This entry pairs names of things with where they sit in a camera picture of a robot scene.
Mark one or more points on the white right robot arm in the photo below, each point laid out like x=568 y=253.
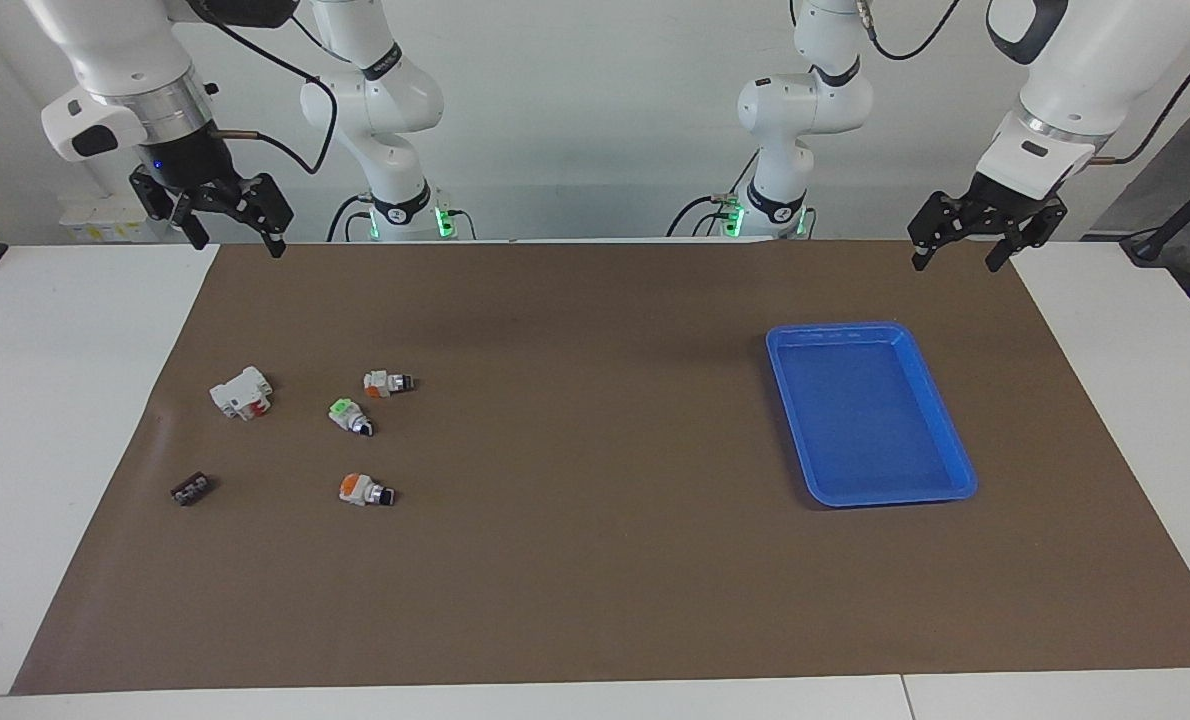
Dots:
x=385 y=100

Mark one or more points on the white rotary switch green base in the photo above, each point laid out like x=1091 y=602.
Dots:
x=347 y=414

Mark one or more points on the white circuit breaker red lever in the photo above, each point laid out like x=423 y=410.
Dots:
x=238 y=392

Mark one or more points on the small dark terminal block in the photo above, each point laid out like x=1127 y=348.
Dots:
x=191 y=491

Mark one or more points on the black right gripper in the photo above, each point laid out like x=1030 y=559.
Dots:
x=195 y=165

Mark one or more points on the white wall socket box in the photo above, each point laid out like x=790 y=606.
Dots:
x=105 y=215

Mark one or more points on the brown table mat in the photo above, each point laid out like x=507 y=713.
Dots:
x=595 y=560

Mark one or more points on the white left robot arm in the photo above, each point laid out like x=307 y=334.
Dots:
x=805 y=100

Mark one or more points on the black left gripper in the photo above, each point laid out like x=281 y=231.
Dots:
x=995 y=205

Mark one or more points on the white rotary switch orange cap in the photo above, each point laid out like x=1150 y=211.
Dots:
x=360 y=490

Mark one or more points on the white rotary switch orange base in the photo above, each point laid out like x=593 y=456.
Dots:
x=385 y=382

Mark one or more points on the black stand with pole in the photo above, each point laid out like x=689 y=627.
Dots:
x=1170 y=225

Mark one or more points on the blue plastic tray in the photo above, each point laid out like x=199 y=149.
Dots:
x=870 y=420

